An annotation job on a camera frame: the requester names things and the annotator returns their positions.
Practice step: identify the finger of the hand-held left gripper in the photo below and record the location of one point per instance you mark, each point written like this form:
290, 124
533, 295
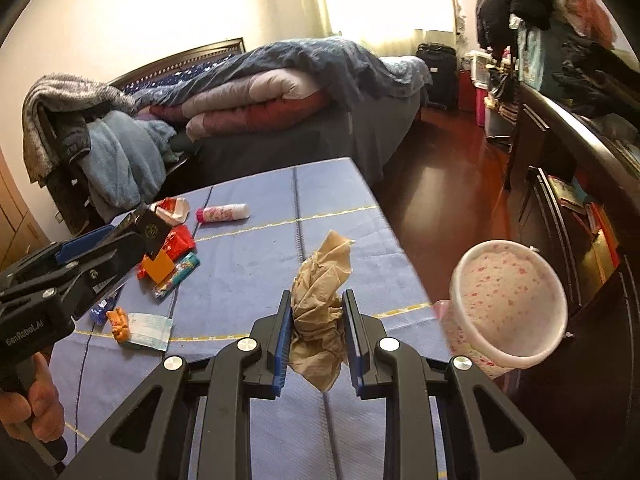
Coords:
85, 245
110, 260

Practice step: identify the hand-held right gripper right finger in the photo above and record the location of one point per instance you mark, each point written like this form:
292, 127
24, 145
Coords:
352, 350

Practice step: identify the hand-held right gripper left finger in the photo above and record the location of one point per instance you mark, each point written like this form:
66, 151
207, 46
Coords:
284, 350

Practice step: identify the orange card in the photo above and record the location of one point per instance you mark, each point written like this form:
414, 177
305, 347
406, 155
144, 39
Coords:
159, 267

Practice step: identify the brown paper napkin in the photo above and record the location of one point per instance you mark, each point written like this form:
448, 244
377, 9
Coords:
320, 310

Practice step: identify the black square packet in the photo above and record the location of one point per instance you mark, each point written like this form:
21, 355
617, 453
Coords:
156, 232

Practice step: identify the red snack packet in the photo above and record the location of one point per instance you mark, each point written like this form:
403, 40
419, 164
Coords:
181, 242

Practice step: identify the colourful candy wrapper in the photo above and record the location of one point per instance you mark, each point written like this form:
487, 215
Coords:
184, 270

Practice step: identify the red and white wrapper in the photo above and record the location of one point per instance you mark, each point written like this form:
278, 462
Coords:
172, 210

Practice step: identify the white pink-spotted bin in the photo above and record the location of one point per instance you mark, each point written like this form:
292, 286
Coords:
505, 300

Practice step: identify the person's left hand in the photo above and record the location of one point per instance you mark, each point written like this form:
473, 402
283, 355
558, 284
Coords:
47, 400

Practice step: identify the blue and white wrapper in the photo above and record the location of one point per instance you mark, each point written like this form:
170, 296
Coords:
102, 310

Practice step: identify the orange peel piece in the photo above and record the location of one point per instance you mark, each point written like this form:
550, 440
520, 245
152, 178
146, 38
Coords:
119, 325

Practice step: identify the wooden wardrobe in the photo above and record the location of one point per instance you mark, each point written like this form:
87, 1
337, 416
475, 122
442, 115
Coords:
17, 220

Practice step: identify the white and blue tissue packet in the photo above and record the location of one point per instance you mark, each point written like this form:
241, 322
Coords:
150, 331

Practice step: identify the dark jacket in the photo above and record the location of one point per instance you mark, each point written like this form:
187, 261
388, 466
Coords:
67, 160

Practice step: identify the light blue fleece blanket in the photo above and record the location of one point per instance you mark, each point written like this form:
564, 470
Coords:
125, 155

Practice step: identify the white tube with pink cap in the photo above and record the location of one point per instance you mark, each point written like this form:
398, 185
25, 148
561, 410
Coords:
225, 212

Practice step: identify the dark wooden headboard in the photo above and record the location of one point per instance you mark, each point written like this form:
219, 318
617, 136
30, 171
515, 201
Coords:
200, 57

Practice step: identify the bed with grey sheet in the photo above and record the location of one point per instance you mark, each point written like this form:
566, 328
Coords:
360, 130

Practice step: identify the folded grey quilt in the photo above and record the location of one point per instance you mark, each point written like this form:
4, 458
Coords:
260, 90

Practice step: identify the gold book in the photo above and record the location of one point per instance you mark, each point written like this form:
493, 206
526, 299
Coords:
597, 262

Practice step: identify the red picture book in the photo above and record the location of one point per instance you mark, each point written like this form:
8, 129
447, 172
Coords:
565, 192

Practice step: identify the pink container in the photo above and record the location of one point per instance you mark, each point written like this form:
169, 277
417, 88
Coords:
482, 107

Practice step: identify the blue-grey blanket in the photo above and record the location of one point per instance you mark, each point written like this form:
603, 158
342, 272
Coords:
310, 60

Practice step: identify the black suitcase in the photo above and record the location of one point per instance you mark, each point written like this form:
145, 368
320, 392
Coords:
437, 75

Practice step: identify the dark wooden dresser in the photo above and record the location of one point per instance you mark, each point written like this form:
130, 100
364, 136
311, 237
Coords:
575, 160

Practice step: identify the black handbag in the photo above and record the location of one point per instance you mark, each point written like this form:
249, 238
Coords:
500, 85

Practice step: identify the stack of dark folded clothes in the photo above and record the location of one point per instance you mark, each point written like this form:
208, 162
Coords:
595, 77

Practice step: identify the hanging black jacket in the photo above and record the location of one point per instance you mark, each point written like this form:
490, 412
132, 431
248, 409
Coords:
492, 5

